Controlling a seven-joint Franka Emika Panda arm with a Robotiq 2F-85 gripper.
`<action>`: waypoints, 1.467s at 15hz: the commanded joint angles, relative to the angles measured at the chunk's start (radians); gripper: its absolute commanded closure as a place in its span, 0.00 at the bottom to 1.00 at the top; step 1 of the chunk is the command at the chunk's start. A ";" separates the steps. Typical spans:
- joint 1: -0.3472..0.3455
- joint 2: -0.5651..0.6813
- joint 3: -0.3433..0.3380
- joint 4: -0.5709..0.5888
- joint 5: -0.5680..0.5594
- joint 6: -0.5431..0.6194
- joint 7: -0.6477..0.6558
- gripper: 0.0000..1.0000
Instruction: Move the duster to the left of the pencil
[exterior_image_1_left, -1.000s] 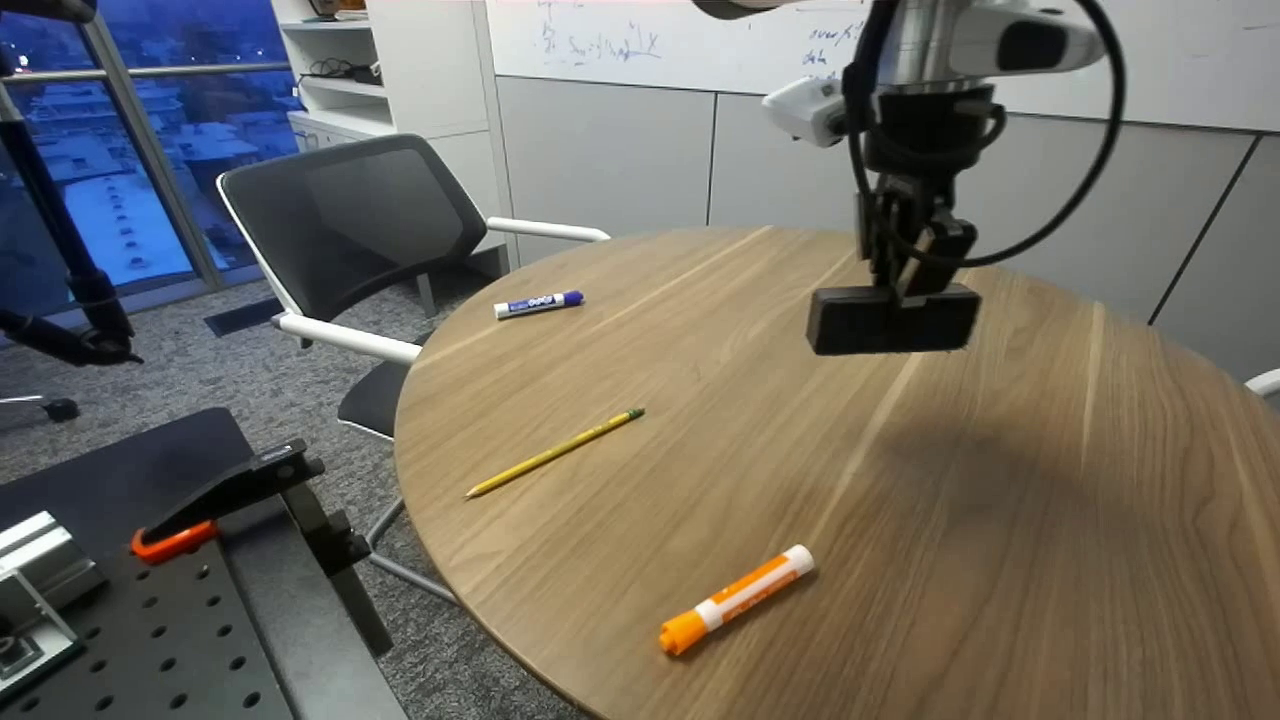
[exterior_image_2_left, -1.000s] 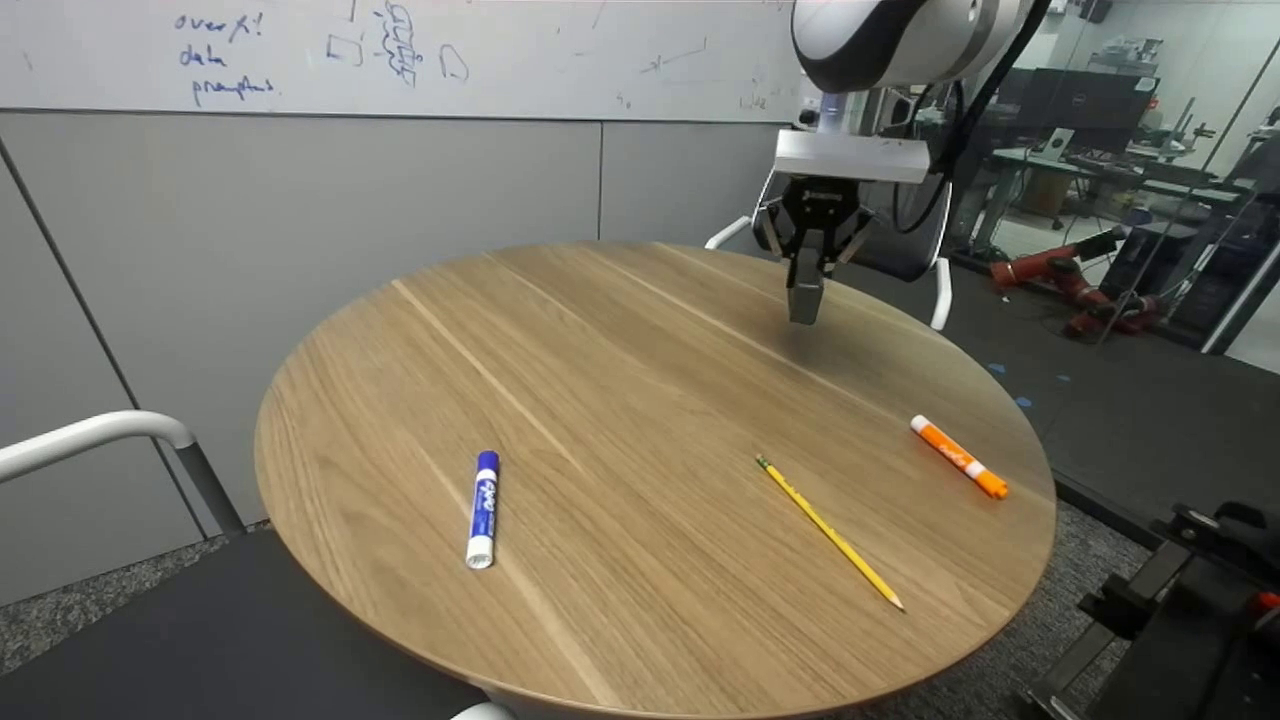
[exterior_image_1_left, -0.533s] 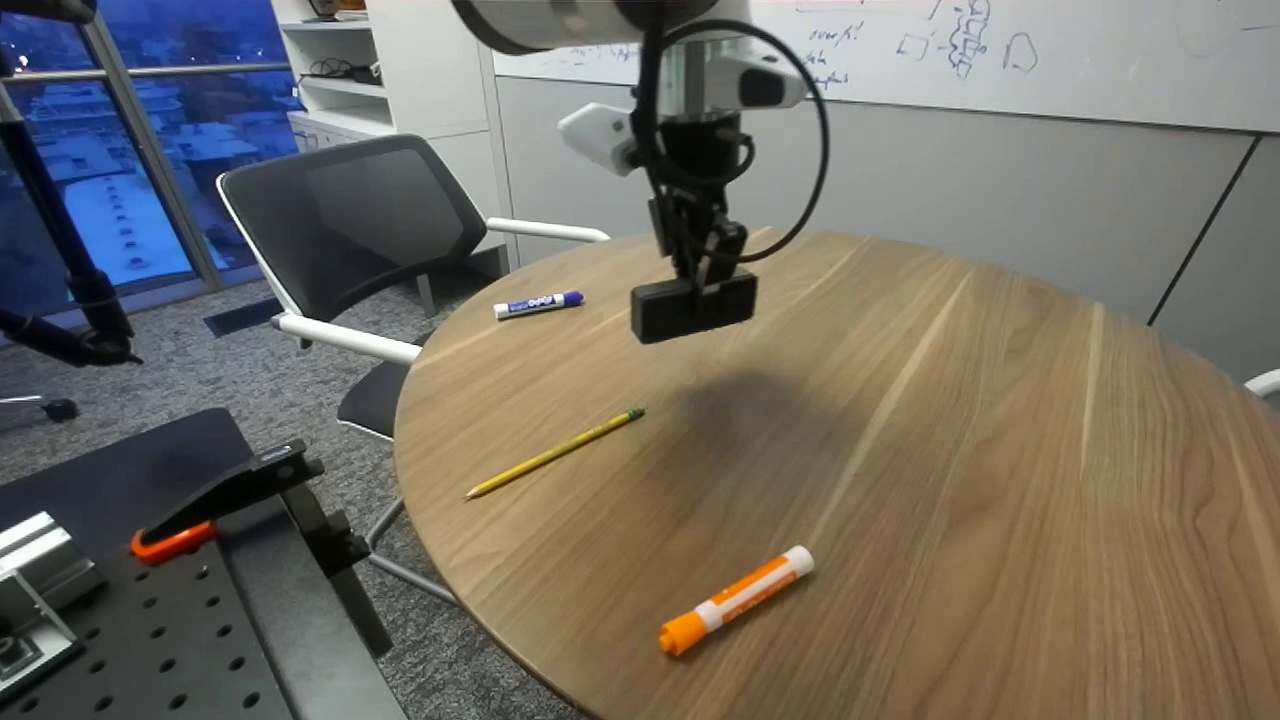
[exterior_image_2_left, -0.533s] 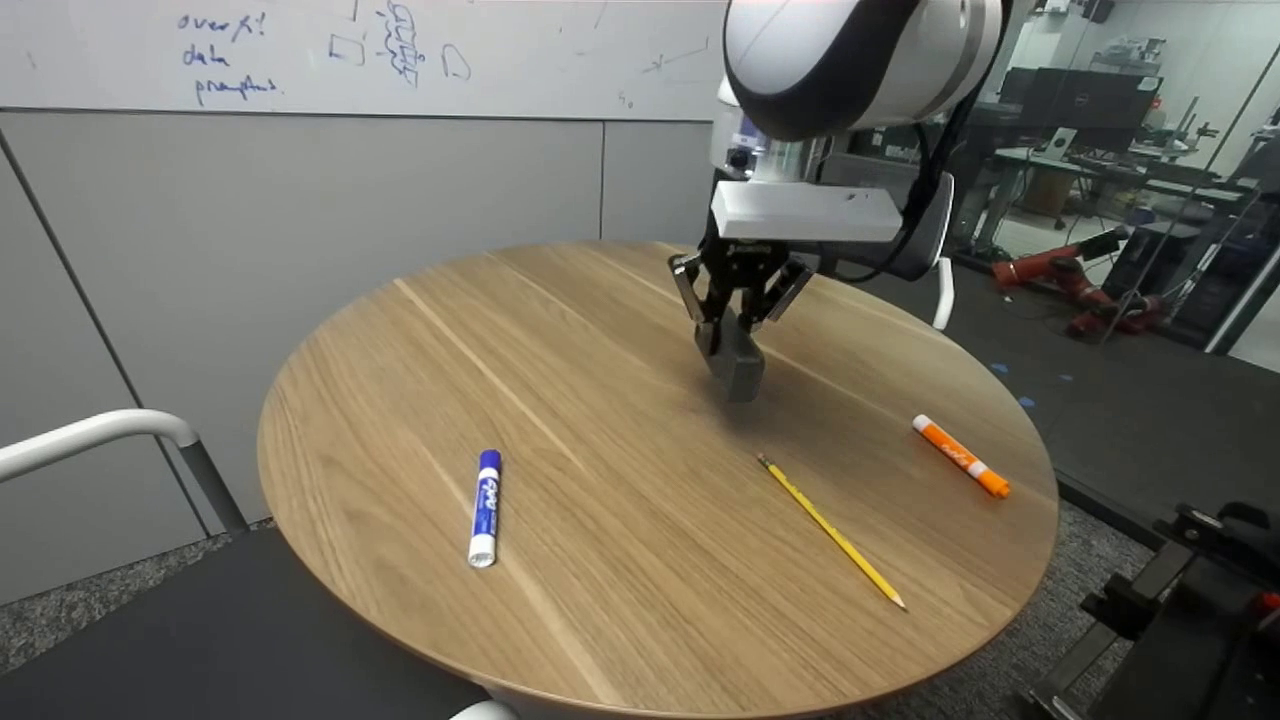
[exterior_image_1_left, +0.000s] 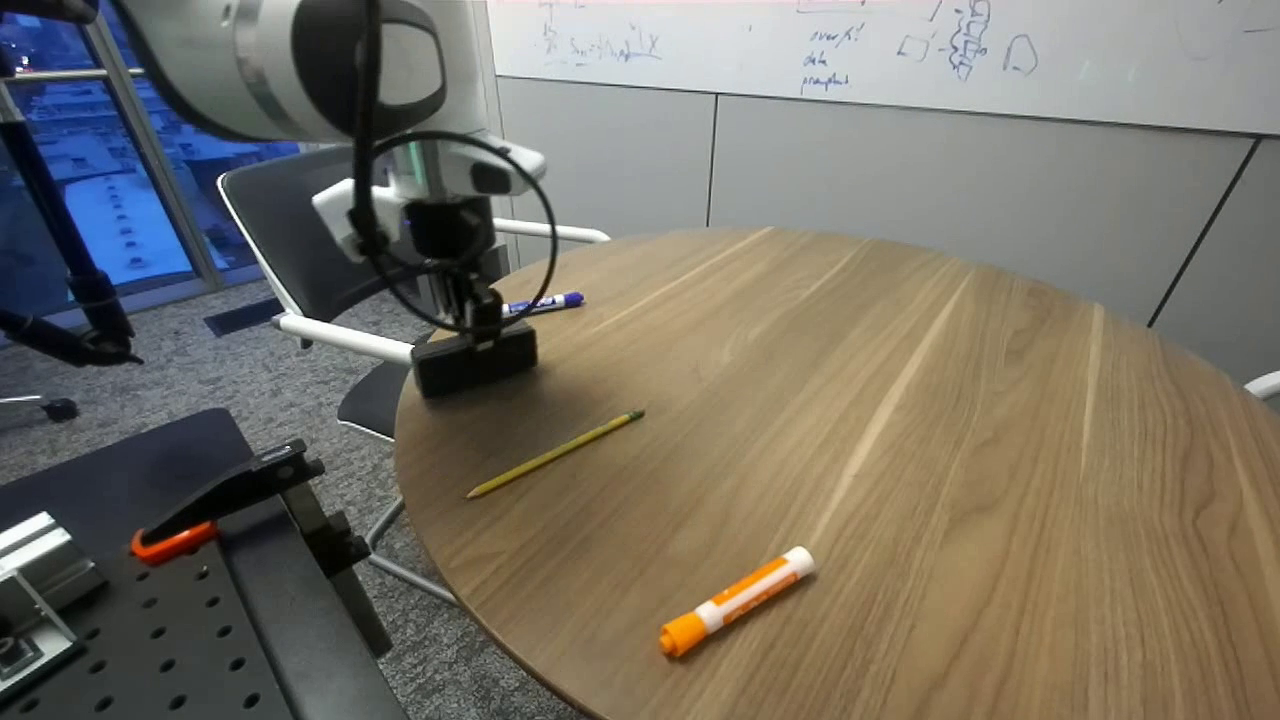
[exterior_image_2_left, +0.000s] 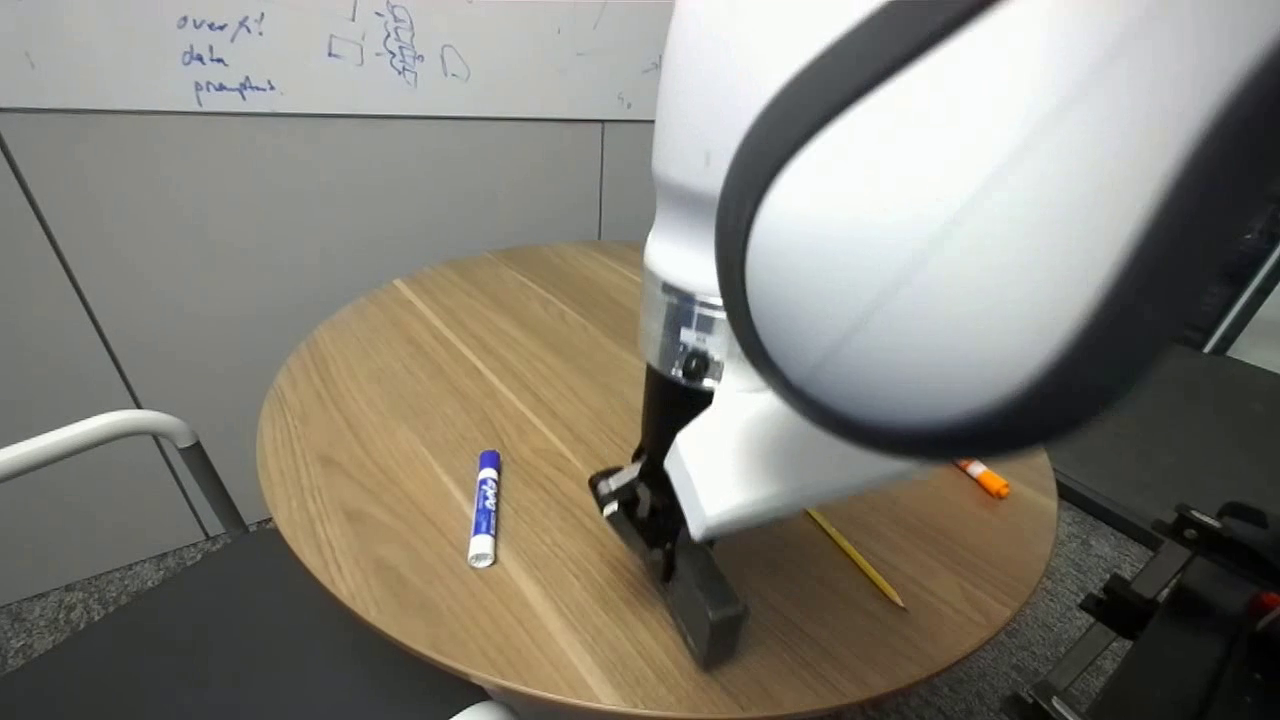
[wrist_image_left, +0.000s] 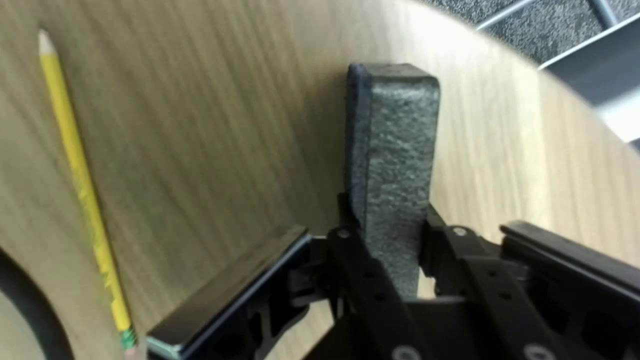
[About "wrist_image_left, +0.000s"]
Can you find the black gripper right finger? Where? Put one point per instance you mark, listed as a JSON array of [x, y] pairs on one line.
[[567, 267]]

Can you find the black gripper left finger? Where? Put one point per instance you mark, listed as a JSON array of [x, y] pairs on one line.
[[240, 292]]

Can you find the black foam duster block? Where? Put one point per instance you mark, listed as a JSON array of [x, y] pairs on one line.
[[393, 173]]

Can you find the yellow pencil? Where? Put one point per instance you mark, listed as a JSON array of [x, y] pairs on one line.
[[82, 187]]

